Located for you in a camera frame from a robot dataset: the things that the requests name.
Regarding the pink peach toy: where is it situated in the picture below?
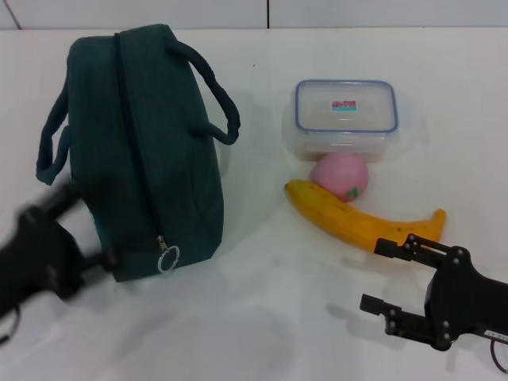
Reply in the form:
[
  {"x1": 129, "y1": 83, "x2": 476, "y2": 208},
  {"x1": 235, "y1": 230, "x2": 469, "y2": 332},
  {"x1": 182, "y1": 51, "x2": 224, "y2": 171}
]
[{"x1": 310, "y1": 154, "x2": 371, "y2": 204}]

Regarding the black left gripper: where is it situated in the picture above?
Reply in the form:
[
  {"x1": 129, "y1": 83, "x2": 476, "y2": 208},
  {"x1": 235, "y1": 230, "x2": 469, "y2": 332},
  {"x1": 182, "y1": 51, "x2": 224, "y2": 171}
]
[{"x1": 0, "y1": 180, "x2": 122, "y2": 318}]

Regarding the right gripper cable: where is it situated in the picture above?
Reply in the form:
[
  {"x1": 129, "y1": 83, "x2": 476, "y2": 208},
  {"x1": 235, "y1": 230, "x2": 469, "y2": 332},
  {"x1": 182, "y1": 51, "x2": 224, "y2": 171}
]
[{"x1": 490, "y1": 341, "x2": 508, "y2": 374}]

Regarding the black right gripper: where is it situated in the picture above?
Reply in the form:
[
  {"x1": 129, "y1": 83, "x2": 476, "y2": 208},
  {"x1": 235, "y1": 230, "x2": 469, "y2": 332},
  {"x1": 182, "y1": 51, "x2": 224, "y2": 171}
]
[{"x1": 360, "y1": 233, "x2": 508, "y2": 352}]

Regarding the yellow banana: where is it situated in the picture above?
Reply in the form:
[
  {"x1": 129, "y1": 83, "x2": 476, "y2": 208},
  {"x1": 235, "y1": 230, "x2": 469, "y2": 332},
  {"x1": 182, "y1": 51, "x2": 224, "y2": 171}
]
[{"x1": 283, "y1": 179, "x2": 448, "y2": 254}]

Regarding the dark teal insulated lunch bag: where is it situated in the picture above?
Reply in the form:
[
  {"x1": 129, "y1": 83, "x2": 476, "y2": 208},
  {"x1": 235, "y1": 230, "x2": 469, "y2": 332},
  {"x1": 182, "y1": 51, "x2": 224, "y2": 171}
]
[{"x1": 36, "y1": 22, "x2": 242, "y2": 283}]

